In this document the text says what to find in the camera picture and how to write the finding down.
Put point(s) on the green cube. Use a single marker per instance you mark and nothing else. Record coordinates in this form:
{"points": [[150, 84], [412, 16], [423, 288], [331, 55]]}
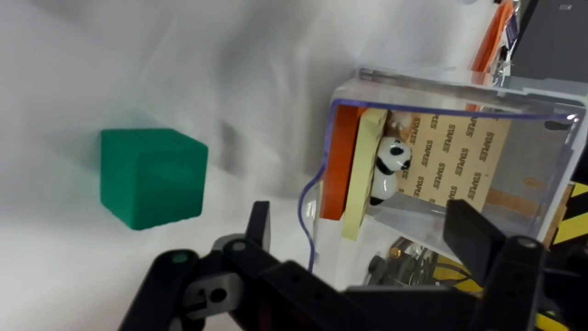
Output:
{"points": [[150, 176]]}

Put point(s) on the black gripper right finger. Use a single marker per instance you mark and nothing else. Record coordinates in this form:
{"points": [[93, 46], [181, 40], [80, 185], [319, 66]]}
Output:
{"points": [[508, 275]]}

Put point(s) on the orange pad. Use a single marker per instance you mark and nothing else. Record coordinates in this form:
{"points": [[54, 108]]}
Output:
{"points": [[341, 165]]}

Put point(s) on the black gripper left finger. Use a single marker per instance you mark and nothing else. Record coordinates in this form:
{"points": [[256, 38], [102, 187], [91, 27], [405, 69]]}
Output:
{"points": [[203, 286]]}

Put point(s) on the brown printed card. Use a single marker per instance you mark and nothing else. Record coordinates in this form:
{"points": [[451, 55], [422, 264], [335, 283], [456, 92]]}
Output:
{"points": [[460, 158]]}

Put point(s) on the panda figurine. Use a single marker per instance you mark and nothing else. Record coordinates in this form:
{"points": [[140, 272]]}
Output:
{"points": [[388, 165]]}

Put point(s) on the clear white plastic box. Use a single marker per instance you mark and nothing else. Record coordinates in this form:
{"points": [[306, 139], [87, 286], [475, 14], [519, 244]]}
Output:
{"points": [[534, 158]]}

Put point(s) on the black cabinet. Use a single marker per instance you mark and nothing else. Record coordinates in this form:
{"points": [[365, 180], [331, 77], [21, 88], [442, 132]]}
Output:
{"points": [[552, 36]]}

